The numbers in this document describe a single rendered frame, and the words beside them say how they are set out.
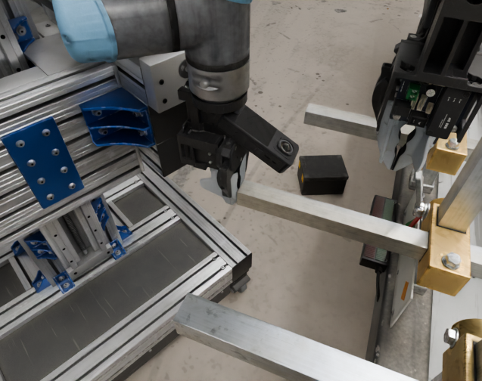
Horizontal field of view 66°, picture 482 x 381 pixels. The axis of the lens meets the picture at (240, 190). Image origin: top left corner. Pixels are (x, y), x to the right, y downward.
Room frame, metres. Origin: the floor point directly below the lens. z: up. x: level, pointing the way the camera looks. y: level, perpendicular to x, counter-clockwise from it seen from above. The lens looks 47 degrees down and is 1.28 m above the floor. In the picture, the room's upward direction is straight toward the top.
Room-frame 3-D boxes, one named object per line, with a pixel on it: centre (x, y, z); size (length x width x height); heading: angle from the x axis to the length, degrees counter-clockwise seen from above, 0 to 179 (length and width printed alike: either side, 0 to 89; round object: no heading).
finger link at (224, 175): (0.38, 0.02, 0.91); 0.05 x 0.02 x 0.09; 158
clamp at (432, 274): (0.30, -0.29, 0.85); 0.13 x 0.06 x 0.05; 158
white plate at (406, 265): (0.36, -0.29, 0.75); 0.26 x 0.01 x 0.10; 158
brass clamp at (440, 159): (0.54, -0.38, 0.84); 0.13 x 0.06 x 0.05; 158
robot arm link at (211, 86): (0.41, 0.03, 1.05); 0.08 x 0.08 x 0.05
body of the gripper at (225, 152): (0.41, 0.03, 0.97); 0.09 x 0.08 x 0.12; 68
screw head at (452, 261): (0.25, -0.27, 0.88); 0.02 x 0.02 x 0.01
